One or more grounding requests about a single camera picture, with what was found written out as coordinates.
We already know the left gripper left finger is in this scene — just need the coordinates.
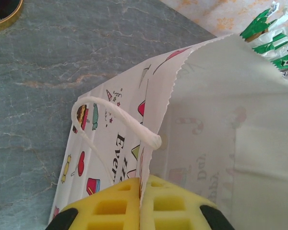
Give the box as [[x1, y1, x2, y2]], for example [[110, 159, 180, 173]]
[[45, 176, 141, 230]]

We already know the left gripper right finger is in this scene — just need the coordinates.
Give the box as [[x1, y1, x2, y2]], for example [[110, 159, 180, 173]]
[[140, 174, 236, 230]]

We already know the white printed paper bag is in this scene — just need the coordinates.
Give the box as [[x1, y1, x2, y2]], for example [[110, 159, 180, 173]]
[[48, 33, 288, 230]]

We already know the gold wire cup stand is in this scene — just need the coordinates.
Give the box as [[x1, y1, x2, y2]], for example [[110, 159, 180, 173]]
[[0, 0, 24, 34]]

